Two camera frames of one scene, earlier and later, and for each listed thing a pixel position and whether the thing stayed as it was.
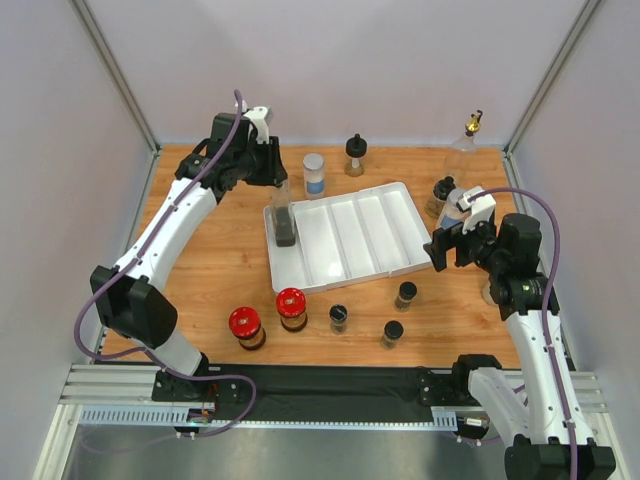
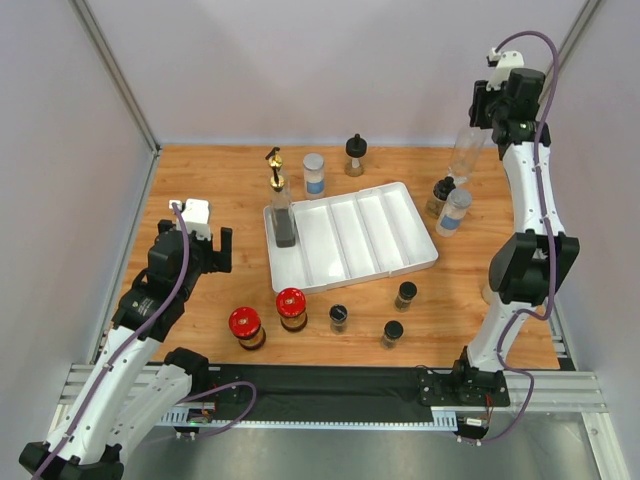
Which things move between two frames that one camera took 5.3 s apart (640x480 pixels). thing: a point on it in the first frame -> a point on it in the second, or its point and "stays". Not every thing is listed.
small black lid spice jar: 392,332 stays
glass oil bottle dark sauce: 283,220 stays
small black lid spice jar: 406,292 stays
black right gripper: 445,246 -> 480,107
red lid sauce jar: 290,304 stays
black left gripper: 275,173 -> 216,260
